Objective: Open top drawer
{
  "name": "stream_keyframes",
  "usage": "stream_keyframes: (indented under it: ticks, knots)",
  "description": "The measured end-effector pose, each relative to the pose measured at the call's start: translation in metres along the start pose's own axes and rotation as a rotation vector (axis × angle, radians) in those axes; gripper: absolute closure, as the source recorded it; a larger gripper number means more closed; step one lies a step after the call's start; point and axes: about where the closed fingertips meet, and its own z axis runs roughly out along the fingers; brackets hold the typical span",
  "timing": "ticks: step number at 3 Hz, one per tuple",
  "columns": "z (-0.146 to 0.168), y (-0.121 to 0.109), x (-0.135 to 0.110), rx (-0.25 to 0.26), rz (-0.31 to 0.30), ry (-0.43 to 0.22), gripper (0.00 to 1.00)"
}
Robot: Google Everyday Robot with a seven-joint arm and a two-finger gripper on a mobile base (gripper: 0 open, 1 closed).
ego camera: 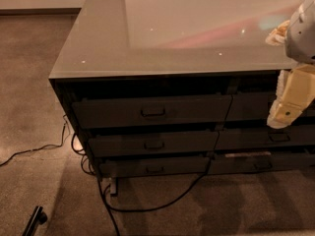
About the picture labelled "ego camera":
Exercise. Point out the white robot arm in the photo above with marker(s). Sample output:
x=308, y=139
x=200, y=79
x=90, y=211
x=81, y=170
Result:
x=299, y=43

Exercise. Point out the black object on floor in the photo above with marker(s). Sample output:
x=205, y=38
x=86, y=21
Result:
x=38, y=217

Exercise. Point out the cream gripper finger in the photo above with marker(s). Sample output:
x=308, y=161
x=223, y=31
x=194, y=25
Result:
x=295, y=92
x=277, y=36

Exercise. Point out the dark wall baseboard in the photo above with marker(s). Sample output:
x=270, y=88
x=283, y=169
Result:
x=40, y=11

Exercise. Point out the grey cabinet with glossy top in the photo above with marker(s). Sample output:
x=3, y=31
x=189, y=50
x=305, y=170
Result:
x=161, y=48

